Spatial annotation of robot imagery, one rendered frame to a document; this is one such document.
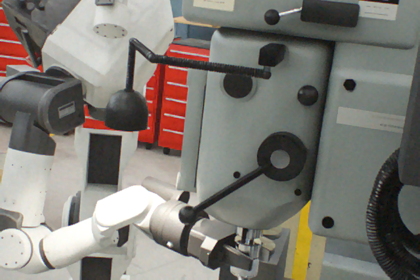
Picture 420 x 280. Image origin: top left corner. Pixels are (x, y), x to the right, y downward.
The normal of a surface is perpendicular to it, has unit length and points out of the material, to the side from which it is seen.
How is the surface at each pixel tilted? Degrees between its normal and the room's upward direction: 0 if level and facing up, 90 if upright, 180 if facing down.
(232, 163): 90
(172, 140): 90
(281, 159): 90
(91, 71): 96
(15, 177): 75
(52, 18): 58
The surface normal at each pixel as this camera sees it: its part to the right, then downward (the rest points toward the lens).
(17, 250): -0.25, -0.05
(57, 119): 0.85, 0.17
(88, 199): 0.05, 0.32
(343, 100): -0.24, 0.21
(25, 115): -0.48, -0.10
